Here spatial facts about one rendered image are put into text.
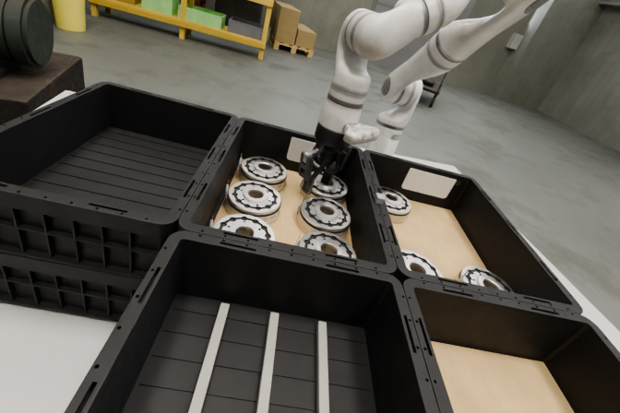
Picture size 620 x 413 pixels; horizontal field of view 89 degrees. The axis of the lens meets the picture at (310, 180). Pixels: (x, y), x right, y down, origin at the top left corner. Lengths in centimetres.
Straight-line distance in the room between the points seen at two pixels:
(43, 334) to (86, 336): 6
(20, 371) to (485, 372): 63
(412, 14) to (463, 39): 23
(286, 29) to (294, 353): 668
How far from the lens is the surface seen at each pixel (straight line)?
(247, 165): 71
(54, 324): 65
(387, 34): 56
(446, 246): 77
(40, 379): 60
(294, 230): 61
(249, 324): 47
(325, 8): 858
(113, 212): 45
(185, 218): 44
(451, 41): 82
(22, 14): 257
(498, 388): 59
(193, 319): 47
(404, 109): 104
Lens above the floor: 122
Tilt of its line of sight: 30 degrees down
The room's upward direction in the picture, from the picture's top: 18 degrees clockwise
